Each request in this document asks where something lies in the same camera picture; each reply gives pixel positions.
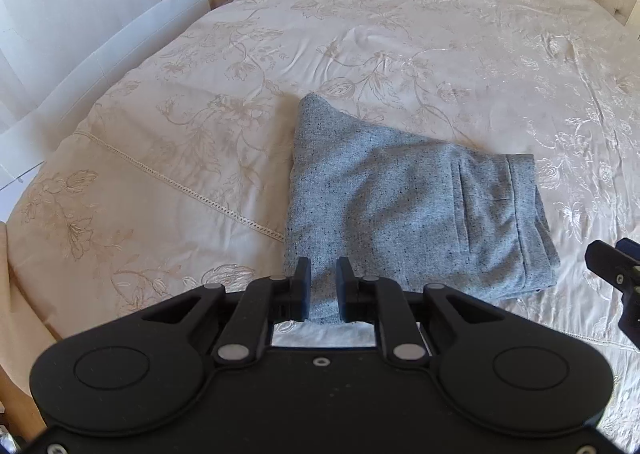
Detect grey speckled pants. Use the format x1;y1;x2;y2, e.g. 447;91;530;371
283;92;561;327

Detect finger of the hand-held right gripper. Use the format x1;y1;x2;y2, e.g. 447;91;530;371
585;239;640;350
615;236;640;265

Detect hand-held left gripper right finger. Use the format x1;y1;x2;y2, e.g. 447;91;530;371
336;257;501;368

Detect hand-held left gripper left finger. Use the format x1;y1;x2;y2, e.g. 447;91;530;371
140;257;312;367

